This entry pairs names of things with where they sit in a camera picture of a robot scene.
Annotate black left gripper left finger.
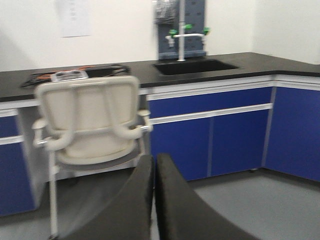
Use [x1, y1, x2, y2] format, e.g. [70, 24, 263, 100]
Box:
[64, 155, 155, 240]

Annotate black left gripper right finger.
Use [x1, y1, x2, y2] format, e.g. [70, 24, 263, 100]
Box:
[155, 153, 256, 240]

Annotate cream office chair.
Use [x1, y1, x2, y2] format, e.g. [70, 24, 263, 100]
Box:
[32, 75, 153, 240]

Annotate blue lab base cabinet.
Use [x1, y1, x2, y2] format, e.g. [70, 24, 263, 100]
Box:
[0, 75, 320, 216]

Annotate black lab sink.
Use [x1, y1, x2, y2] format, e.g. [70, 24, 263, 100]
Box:
[153, 59, 239, 76]

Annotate white lab faucet green knobs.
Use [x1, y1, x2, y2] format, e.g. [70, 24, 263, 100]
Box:
[165, 0, 211, 62]

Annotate grey pegboard drying rack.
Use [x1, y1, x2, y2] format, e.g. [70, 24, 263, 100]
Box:
[154, 0, 210, 61]

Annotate device with cables on counter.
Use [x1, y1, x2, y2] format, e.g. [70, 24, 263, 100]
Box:
[20, 64, 131, 88]

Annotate paper sheet on wall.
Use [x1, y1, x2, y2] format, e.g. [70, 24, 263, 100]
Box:
[55, 0, 92, 38]

